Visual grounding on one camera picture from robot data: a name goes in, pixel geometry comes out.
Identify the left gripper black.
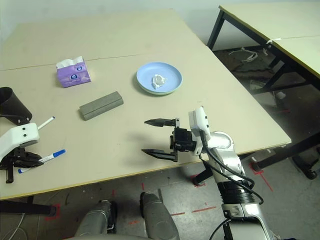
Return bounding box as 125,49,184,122
0,147,45,185

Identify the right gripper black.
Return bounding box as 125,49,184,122
141,116,199,164

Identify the labelled marker round blue cap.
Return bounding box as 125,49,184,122
17,149,67,174

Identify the white tissue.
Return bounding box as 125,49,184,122
151,73,167,89

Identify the light blue plate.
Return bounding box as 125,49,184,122
136,61,184,95

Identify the grey glasses case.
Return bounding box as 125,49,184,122
79,91,125,122

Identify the white marker blue eraser cap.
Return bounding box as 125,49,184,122
36,116,56,131

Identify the light green plate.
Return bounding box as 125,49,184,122
137,83,180,97

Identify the black table leg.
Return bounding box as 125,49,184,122
0,196,57,217
194,166,213,188
253,132,320,172

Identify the black plastic cup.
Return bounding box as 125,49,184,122
0,86,33,126

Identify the grey robot right leg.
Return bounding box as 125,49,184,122
139,191,181,240

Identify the grey robot leg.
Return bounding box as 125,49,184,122
139,191,181,240
74,199,118,237

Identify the grey robot left leg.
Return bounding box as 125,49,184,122
74,199,118,237

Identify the purple tissue box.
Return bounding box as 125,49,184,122
55,55,92,88

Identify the crumpled clear plastic wrapper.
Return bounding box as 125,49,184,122
249,79,266,91

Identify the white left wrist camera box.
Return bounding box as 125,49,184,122
0,122,41,161

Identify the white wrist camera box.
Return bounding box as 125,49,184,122
187,106,213,157
0,122,41,161

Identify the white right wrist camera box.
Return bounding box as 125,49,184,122
187,106,213,157

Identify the white floor cable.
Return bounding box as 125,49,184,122
0,212,28,240

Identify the white plastic frame scrap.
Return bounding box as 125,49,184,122
228,47,258,63

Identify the beige table with black frame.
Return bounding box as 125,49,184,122
206,0,320,106

